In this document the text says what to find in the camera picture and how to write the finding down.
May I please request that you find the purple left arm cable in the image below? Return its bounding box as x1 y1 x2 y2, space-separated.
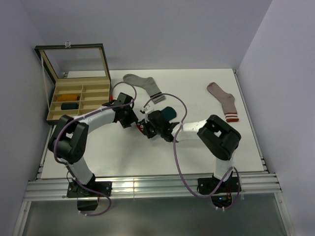
54 82 137 217

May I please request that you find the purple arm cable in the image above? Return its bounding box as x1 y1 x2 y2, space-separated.
54 82 137 217
142 92 243 211

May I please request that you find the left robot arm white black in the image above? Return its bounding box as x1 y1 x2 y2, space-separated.
48 92 138 196

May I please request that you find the navy santa sock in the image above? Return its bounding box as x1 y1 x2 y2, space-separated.
61 103 79 111

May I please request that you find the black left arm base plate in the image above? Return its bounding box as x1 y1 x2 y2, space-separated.
66 181 112 198

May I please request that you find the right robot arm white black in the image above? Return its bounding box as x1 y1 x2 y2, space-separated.
138 111 241 192

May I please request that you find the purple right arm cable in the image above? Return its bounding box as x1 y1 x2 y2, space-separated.
142 92 243 211

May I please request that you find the black compartment box beige lining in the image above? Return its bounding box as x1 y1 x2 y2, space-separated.
34 41 112 125

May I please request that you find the dark green reindeer sock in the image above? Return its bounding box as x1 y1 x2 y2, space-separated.
136 106 177 135

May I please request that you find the mustard yellow sock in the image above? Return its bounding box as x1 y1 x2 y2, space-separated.
57 94 80 102

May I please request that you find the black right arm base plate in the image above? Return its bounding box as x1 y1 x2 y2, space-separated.
197 177 242 195

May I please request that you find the grey striped sock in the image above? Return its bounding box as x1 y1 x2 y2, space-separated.
123 74 166 104

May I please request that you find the aluminium rail frame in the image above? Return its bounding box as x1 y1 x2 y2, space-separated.
13 69 295 236

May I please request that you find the taupe sock red cuff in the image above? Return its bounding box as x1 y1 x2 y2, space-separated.
207 82 239 123

